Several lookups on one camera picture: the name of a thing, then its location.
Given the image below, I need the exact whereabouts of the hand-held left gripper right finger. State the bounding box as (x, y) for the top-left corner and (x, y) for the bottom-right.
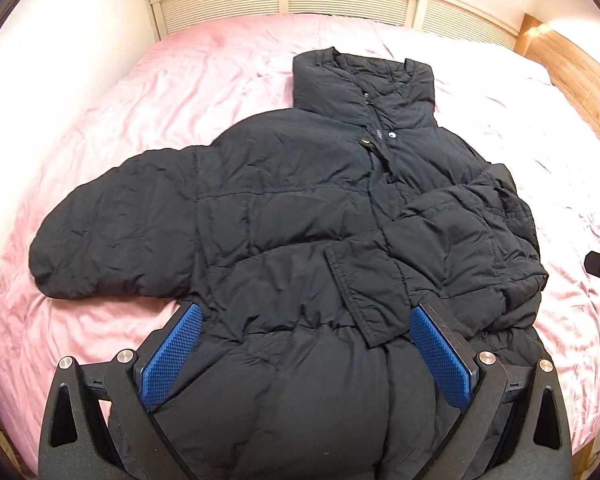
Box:
(409, 302), (574, 480)

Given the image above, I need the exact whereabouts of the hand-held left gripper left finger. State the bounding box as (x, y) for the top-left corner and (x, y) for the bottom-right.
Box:
(37, 302), (204, 480)

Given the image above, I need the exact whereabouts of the black puffer jacket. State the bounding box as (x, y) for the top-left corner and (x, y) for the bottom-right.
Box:
(28, 46), (551, 480)

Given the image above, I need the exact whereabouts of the wooden headboard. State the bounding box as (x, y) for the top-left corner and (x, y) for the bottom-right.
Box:
(514, 12), (600, 157)

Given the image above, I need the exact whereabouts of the pink bed blanket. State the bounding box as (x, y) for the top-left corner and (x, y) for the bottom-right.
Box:
(0, 12), (600, 467)

